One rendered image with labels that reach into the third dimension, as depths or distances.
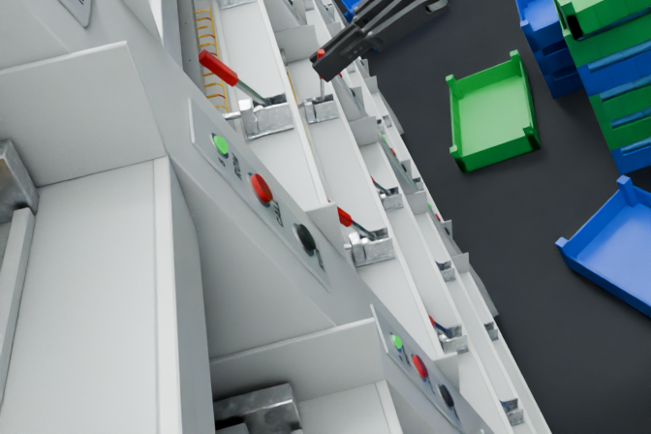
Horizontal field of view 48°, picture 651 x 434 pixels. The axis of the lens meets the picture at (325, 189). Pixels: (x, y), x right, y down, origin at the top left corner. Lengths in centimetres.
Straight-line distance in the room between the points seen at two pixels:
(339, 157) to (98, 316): 65
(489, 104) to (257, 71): 134
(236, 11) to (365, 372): 52
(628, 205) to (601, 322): 27
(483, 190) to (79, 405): 161
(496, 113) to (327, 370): 160
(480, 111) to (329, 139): 112
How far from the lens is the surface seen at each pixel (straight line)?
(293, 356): 38
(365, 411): 41
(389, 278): 71
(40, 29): 27
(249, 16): 81
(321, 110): 92
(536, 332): 151
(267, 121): 60
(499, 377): 106
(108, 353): 23
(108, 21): 33
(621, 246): 157
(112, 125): 29
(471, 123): 196
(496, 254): 165
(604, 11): 139
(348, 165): 85
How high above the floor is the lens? 124
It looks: 37 degrees down
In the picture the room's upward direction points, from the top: 39 degrees counter-clockwise
